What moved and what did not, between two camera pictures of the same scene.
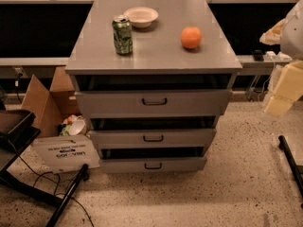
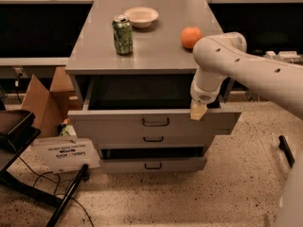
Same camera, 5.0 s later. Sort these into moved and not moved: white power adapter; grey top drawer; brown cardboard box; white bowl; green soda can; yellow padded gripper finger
Moved: grey top drawer; yellow padded gripper finger
Not moved: white bowl; white power adapter; brown cardboard box; green soda can
